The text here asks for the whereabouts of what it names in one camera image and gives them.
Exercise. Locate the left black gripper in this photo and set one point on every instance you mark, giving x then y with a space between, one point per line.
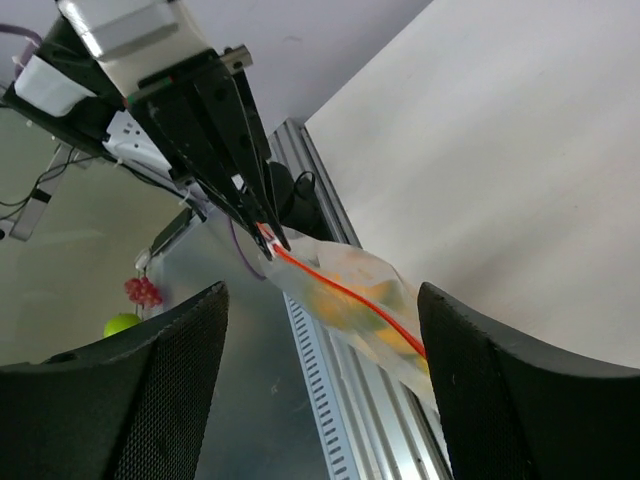
194 118

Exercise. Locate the orange fruit with leaf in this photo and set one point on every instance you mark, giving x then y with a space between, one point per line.
404 349

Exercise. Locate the white slotted cable duct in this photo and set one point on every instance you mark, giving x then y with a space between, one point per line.
336 447

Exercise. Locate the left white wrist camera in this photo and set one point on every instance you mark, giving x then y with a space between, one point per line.
133 40

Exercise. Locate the red grape bunch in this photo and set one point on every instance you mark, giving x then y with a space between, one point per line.
141 291

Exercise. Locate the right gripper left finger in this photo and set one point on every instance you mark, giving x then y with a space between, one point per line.
134 405

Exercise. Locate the green apple in background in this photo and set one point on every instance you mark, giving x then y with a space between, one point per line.
119 323

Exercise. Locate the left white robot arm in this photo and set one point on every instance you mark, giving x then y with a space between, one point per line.
136 83

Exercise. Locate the clear orange zip top bag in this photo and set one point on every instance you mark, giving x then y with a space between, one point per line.
351 293

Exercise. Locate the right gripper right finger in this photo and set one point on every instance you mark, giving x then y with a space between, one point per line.
515 407

